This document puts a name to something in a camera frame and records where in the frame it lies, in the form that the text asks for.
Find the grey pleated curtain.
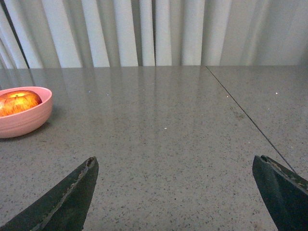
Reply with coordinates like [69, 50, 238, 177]
[4, 0, 308, 68]

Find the thin black pole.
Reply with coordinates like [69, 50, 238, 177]
[0, 0, 29, 69]

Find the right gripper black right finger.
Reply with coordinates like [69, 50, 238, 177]
[252, 155, 308, 231]

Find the red yellow apple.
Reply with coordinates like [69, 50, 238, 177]
[0, 90, 42, 117]

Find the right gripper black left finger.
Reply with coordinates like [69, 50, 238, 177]
[0, 156, 99, 231]

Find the pink bowl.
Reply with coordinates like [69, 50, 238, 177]
[0, 86, 53, 139]

